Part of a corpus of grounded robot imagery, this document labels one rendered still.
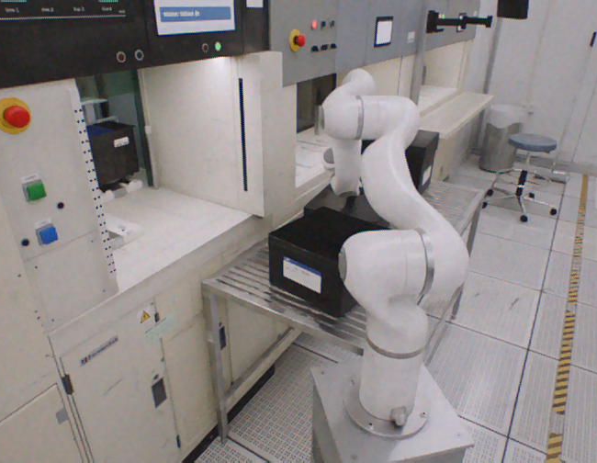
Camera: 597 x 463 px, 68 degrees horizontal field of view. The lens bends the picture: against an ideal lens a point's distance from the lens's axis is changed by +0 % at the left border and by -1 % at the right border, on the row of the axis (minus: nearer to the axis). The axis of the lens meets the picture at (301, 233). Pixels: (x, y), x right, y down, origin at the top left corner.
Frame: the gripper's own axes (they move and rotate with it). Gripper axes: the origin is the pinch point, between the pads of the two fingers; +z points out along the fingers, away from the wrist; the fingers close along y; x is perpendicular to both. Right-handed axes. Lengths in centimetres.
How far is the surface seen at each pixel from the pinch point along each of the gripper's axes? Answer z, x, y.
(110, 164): -36, 19, 80
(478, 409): 64, 61, -64
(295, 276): -34, 41, -1
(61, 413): -59, 92, 36
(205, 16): -76, -12, 29
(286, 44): -43, -32, 24
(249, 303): -34, 52, 10
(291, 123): -20.4, -15.8, 23.7
